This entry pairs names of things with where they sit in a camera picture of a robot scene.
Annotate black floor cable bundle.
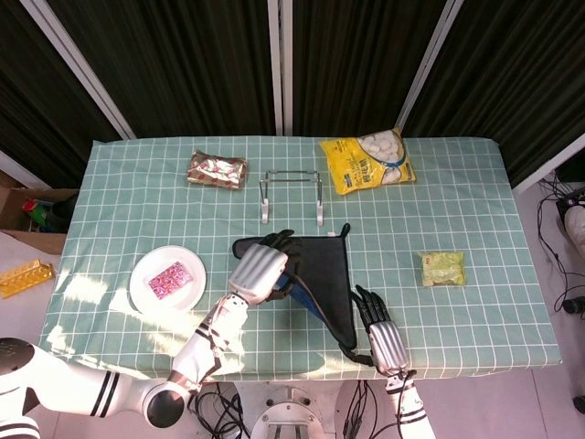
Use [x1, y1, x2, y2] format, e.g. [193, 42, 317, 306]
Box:
[534, 176, 585, 316]
[340, 379, 403, 439]
[191, 382, 252, 439]

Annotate dark cloth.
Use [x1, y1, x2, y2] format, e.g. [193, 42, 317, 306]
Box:
[231, 222, 360, 351]

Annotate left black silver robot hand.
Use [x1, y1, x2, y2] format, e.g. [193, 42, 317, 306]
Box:
[227, 229, 305, 306]

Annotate pink patterned box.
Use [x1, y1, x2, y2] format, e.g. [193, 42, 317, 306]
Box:
[147, 260, 195, 301]

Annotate brown cardboard box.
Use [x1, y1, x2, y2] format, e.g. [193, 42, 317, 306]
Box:
[0, 171, 81, 255]

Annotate yellow bag of white balls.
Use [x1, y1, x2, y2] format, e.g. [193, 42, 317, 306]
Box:
[318, 126, 418, 197]

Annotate white round plate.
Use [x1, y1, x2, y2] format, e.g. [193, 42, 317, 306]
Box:
[129, 245, 207, 316]

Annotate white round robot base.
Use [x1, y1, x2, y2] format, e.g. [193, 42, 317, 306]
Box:
[249, 383, 337, 439]

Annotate light green snack packet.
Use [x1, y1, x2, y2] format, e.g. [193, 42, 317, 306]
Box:
[418, 250, 467, 288]

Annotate white frame post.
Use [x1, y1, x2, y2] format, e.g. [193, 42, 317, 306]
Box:
[511, 132, 585, 193]
[267, 0, 293, 136]
[31, 0, 136, 139]
[0, 150, 29, 185]
[397, 0, 465, 134]

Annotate dark pleated curtain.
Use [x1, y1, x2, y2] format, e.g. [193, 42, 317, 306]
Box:
[0, 0, 585, 191]

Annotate green checked tablecloth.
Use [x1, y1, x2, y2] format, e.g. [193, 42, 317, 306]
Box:
[38, 135, 563, 383]

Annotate gold red snack packet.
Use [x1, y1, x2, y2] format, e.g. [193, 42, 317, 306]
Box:
[185, 149, 250, 192]

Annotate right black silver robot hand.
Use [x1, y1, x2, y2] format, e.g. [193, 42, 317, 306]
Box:
[338, 284, 411, 379]

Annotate metal wire rack white feet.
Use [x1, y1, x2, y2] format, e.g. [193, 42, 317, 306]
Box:
[258, 169, 326, 228]

